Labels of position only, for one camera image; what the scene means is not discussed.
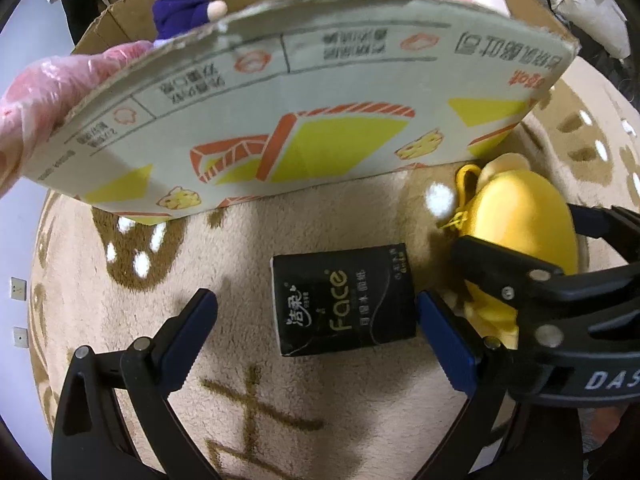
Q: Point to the pink tissue roll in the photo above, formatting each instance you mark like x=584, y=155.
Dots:
x=41, y=96

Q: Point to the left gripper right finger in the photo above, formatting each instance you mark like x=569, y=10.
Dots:
x=540, y=442

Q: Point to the wall socket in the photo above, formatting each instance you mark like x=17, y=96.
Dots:
x=18, y=289
x=20, y=337

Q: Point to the yellow plush toy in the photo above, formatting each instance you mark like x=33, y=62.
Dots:
x=508, y=204

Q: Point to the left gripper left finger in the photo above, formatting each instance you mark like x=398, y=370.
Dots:
x=91, y=439

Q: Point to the black Face tissue pack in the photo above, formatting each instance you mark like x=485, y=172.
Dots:
x=327, y=302

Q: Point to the printed cardboard box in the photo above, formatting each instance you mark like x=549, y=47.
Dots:
x=288, y=94

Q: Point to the upper wall socket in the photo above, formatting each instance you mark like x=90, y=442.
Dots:
x=18, y=289

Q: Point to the lower wall socket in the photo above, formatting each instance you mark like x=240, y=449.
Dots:
x=20, y=337

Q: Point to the purple plush doll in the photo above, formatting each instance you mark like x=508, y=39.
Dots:
x=173, y=18

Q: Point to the beige brown patterned rug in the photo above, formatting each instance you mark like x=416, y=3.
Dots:
x=370, y=413

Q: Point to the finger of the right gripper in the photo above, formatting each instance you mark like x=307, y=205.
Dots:
x=517, y=279
x=619, y=227

